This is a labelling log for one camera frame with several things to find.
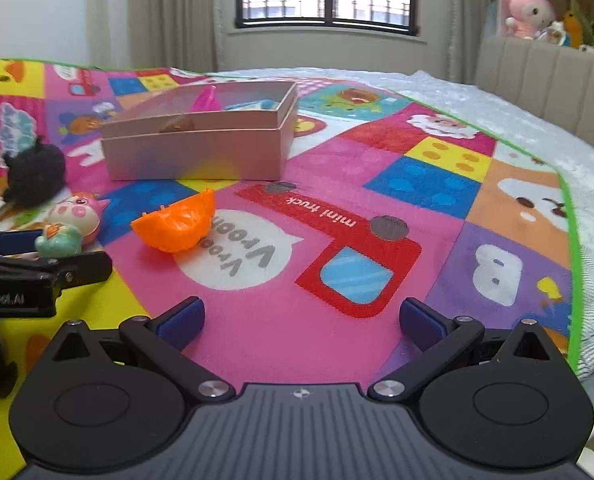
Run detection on colourful printed play mat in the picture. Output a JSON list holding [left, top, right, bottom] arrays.
[[0, 57, 585, 480]]

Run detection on orange plastic half shell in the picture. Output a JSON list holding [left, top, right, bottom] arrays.
[[131, 187, 217, 253]]

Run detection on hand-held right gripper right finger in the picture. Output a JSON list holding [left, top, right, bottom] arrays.
[[368, 298, 552, 402]]

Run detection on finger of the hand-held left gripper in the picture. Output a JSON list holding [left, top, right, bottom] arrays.
[[0, 229, 45, 257], [0, 251, 114, 291]]

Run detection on pink toy net scoop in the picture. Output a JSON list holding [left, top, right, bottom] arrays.
[[192, 85, 223, 113]]

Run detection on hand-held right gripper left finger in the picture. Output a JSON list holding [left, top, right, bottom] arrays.
[[52, 297, 234, 403]]

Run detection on beige padded headboard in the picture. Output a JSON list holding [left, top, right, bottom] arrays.
[[476, 35, 594, 158]]

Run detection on pale blue fabric cover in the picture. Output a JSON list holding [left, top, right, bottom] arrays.
[[484, 0, 504, 38]]

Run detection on pink and green pig toy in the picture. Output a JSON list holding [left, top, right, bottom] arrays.
[[34, 191, 112, 260]]

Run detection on blue and white packet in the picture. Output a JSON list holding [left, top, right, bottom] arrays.
[[223, 99, 278, 112]]

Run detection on pink cardboard box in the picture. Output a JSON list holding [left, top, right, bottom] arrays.
[[100, 80, 299, 182]]

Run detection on black plush toy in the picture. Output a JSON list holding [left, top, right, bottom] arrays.
[[2, 135, 68, 208]]

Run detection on grey curtain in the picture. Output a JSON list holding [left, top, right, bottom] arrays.
[[127, 0, 219, 74], [444, 0, 500, 83]]

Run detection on pink rabbit plush toy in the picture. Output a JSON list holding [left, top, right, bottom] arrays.
[[494, 0, 558, 41]]

